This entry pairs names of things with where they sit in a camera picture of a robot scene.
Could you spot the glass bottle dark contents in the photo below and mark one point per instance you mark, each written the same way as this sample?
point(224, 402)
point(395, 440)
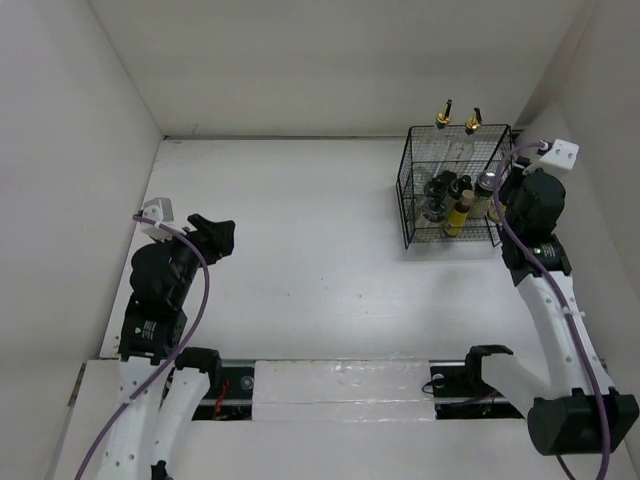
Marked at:
point(461, 149)

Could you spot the white spice jar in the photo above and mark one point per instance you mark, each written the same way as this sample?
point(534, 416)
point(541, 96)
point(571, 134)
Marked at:
point(458, 186)
point(432, 213)

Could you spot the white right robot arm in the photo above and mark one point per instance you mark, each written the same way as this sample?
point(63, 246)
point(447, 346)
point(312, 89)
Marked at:
point(578, 410)

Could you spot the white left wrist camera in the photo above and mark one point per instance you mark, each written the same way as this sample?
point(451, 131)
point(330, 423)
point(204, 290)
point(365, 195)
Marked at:
point(153, 213)

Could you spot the brown spice jar black lid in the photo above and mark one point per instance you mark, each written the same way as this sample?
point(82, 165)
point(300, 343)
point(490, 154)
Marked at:
point(436, 187)

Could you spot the metal base rail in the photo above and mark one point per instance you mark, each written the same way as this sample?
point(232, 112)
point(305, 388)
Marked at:
point(350, 391)

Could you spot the black wire basket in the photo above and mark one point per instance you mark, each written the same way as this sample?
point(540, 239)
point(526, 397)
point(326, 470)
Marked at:
point(492, 143)

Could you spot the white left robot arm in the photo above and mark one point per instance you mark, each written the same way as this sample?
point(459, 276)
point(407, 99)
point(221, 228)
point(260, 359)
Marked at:
point(161, 378)

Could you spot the yellow label bottle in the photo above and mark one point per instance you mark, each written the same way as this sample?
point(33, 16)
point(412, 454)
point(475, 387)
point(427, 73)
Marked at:
point(493, 215)
point(458, 215)

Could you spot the glass bottle gold pourer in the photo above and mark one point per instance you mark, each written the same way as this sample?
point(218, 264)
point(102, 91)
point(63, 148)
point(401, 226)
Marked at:
point(438, 144)

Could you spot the spice jar foil lid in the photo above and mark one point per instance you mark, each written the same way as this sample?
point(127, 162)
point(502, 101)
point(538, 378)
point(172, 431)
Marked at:
point(483, 194)

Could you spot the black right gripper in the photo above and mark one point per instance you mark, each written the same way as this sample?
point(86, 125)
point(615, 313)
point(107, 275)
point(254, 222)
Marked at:
point(517, 174)

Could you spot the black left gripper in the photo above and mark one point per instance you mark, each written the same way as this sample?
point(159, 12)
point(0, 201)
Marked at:
point(214, 236)

